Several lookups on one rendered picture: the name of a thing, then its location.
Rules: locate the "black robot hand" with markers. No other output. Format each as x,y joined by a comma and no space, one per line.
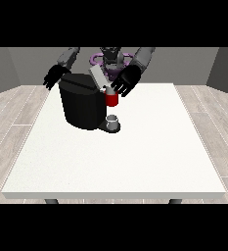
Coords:
127,80
54,76

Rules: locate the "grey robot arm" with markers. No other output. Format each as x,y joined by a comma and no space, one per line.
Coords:
143,57
67,58

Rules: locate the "red pod holder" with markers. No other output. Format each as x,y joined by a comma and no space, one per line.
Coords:
111,98

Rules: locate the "pale grey machine lid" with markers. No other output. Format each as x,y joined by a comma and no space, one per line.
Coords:
99,78

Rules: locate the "black coffee machine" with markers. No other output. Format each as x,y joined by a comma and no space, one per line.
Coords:
82,102

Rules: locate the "grey robot trunk purple rings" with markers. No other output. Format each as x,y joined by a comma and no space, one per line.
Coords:
111,59

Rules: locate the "small grey cup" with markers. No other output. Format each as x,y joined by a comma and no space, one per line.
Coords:
112,122

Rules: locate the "dark table leg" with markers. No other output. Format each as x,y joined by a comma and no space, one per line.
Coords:
51,201
175,201

